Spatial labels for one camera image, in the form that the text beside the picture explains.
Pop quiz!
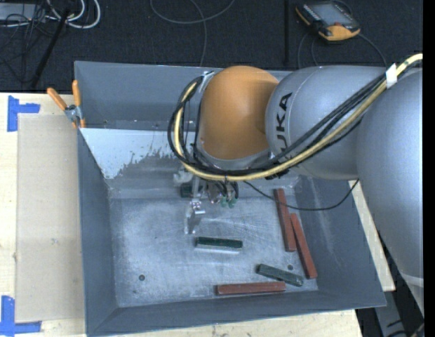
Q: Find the dark green flat block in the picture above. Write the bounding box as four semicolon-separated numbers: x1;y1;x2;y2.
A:
194;236;243;251
255;263;305;288

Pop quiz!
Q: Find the black cylinder on white bracket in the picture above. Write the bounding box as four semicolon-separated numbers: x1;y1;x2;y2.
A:
173;171;206;199

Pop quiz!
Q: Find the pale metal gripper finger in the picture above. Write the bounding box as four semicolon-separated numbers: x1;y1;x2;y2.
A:
183;213;197;235
190;201;207;225

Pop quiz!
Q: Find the red-brown flat block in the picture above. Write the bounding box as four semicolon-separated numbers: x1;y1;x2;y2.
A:
289;212;319;280
273;187;297;253
213;281;287;297

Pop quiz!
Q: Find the flat pale board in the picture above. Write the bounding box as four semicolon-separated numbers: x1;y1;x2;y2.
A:
14;113;86;324

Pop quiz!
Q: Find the grey metal bin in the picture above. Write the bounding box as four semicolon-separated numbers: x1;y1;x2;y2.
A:
73;60;387;336

